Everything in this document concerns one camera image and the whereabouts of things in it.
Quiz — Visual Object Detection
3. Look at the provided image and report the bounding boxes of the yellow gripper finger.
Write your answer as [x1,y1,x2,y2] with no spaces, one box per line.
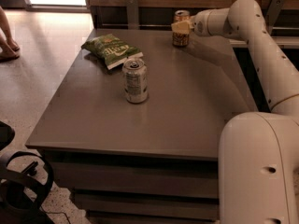
[171,20,192,35]

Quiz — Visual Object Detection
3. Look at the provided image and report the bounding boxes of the orange soda can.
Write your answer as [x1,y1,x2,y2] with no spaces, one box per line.
[173,10,190,47]

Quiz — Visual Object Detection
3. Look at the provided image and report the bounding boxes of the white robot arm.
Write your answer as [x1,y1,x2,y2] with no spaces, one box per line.
[171,0,299,224]

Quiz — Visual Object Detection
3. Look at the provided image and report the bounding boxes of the silver soda can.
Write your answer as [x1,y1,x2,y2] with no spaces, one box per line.
[122,58,149,104]

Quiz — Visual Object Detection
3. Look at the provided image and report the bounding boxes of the green chip bag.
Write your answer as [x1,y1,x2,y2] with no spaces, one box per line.
[81,34,143,70]

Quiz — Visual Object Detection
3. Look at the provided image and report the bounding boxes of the person's legs with sandals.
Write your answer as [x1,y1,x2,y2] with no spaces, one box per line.
[0,7,20,63]

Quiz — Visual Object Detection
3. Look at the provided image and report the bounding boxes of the black office chair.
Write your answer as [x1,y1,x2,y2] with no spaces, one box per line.
[0,120,55,224]

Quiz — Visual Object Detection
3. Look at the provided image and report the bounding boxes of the left metal wall bracket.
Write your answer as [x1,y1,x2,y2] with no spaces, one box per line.
[126,0,139,30]

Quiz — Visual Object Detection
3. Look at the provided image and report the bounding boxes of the metal wall bracket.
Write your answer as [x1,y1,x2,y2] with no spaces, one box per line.
[265,0,286,34]
[126,0,139,30]

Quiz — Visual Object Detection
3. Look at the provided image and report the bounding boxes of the right metal wall bracket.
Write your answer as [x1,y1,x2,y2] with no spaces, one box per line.
[265,0,286,34]

